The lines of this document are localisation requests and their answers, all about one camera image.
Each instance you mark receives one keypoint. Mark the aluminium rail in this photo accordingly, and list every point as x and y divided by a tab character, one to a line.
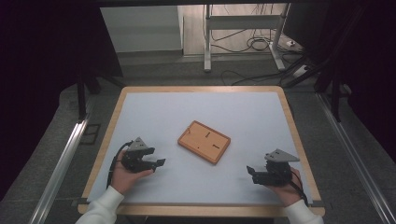
59	169
358	161

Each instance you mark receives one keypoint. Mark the white table mat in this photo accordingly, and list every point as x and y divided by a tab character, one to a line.
218	105

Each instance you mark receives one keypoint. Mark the white plug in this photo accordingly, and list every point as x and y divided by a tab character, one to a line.
291	43

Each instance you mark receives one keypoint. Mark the person's left hand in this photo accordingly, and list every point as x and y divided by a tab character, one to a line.
123	179

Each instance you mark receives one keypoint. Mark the dark curtain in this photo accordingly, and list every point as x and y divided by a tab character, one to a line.
367	62
46	62

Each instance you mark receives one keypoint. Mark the white panel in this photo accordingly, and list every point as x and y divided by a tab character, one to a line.
141	29

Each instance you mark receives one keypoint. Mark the person's right hand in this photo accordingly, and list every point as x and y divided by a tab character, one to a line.
288	193

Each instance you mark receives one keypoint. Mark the orange wooden board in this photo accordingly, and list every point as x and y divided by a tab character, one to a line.
204	142

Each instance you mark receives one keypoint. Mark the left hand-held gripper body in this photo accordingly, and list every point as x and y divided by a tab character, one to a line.
134	158

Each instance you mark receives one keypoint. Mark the white metal stand frame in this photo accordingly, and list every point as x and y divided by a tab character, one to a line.
243	22

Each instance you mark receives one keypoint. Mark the white power strip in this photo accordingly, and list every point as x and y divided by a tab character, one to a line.
300	71

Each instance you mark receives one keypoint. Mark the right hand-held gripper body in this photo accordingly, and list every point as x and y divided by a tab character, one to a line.
278	172

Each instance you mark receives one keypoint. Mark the black stand leg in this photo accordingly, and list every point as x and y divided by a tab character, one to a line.
335	99
81	99

